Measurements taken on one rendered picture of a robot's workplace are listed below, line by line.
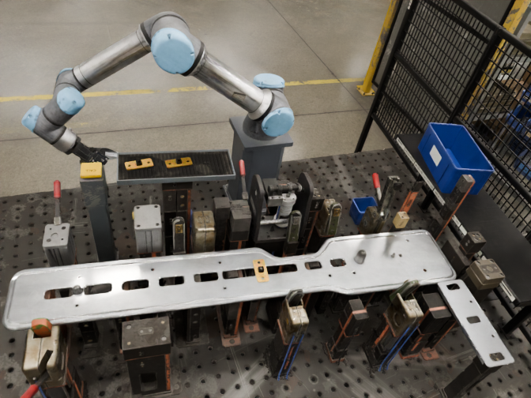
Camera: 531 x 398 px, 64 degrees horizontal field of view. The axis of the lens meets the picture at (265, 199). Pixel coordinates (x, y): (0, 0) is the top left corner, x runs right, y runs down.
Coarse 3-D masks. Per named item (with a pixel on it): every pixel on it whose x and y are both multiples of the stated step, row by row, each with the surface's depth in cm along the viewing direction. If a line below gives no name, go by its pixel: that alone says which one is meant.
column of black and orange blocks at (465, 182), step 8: (464, 176) 149; (456, 184) 153; (464, 184) 149; (472, 184) 149; (456, 192) 154; (464, 192) 151; (448, 200) 158; (456, 200) 154; (448, 208) 158; (456, 208) 158; (440, 216) 163; (448, 216) 161; (432, 224) 168; (440, 224) 163; (432, 232) 168; (440, 232) 167
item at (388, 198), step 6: (390, 180) 139; (396, 180) 141; (384, 186) 143; (390, 186) 142; (396, 186) 138; (384, 192) 143; (390, 192) 144; (384, 198) 144; (390, 198) 145; (378, 204) 147; (384, 204) 145; (390, 204) 146; (378, 210) 148; (384, 210) 149; (378, 216) 148; (384, 216) 150
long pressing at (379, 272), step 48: (336, 240) 145; (384, 240) 149; (432, 240) 152; (48, 288) 117; (144, 288) 122; (192, 288) 124; (240, 288) 126; (288, 288) 129; (336, 288) 132; (384, 288) 134
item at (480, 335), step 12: (444, 288) 137; (468, 288) 139; (444, 300) 136; (456, 300) 135; (468, 300) 135; (456, 312) 131; (468, 312) 132; (480, 312) 133; (468, 324) 129; (480, 324) 130; (468, 336) 126; (480, 336) 126; (480, 348) 123; (492, 348) 124; (504, 348) 125; (480, 360) 122; (504, 360) 122
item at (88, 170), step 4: (84, 164) 132; (88, 164) 132; (92, 164) 132; (96, 164) 132; (100, 164) 133; (84, 168) 130; (88, 168) 131; (92, 168) 131; (96, 168) 131; (100, 168) 132; (84, 172) 129; (88, 172) 129; (92, 172) 130; (96, 172) 130; (100, 172) 130; (84, 176) 129; (88, 176) 129; (92, 176) 129; (96, 176) 130; (100, 176) 130
